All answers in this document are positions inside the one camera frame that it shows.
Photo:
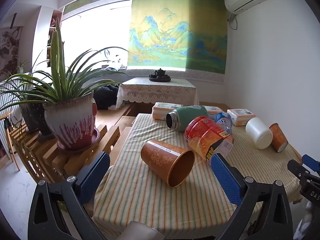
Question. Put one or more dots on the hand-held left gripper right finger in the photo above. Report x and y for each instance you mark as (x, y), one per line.
(225, 178)

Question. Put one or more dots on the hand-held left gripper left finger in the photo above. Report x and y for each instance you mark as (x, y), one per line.
(92, 178)

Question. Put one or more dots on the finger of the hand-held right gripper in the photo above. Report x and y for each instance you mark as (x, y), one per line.
(311, 162)
(297, 168)

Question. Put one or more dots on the large orange patterned paper cup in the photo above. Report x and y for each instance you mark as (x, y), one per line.
(160, 155)

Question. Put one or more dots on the small orange patterned paper cup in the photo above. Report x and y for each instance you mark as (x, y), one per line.
(278, 137)

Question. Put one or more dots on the white plastic cup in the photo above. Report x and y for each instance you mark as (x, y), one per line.
(257, 132)

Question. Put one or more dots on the red plant saucer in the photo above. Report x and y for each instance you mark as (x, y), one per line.
(93, 136)

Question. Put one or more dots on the wooden plant rack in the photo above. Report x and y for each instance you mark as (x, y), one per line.
(50, 156)

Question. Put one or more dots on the striped tablecloth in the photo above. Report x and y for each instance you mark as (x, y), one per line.
(140, 200)

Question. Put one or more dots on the blue label water bottle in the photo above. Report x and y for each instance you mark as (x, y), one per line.
(223, 120)

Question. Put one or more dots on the potted plant red white pot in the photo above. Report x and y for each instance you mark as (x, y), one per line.
(70, 120)

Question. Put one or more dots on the orange white tissue pack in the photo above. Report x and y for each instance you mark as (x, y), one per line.
(241, 117)
(215, 110)
(162, 111)

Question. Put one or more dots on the wooden bench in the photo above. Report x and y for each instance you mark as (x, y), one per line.
(110, 116)

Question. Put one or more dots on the green thermos bottle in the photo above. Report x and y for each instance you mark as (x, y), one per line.
(190, 116)

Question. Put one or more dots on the black bag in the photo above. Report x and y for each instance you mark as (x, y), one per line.
(105, 97)

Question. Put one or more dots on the potted plant dark pot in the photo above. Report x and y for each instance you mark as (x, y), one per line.
(32, 115)

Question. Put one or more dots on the lace-covered side table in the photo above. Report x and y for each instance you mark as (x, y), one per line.
(155, 90)

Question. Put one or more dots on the dark tea tray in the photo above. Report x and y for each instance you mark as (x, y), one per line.
(160, 79)

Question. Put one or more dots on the dark teapot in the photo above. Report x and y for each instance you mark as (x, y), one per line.
(160, 72)

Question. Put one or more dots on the landscape painting roller blind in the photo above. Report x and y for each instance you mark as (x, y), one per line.
(162, 30)

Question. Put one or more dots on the wall scroll painting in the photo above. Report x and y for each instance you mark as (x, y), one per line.
(10, 50)

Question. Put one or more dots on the wall display shelf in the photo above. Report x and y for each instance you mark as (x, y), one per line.
(52, 30)

